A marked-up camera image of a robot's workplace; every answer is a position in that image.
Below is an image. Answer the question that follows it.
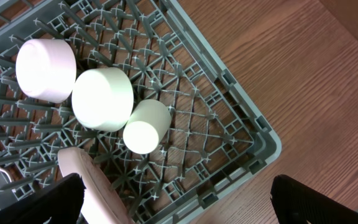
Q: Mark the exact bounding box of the light green bowl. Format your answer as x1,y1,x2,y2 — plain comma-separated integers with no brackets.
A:
71,67,134,132

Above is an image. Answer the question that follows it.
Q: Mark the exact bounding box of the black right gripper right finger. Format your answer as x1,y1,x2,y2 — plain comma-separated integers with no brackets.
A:
271,174,358,224

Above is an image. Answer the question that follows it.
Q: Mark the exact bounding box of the white plastic cup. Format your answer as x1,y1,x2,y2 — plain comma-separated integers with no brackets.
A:
123,99,172,154

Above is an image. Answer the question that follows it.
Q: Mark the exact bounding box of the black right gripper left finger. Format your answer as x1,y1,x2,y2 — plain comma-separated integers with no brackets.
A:
0,173,85,224

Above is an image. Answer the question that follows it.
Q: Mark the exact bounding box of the grey dishwasher rack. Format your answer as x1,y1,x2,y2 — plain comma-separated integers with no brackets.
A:
0,0,281,223

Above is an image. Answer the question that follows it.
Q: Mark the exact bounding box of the pink bowl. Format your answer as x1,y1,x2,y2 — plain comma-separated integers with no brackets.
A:
16,39,76,103

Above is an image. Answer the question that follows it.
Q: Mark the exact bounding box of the large white plate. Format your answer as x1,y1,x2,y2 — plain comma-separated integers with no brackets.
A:
57,147,134,224

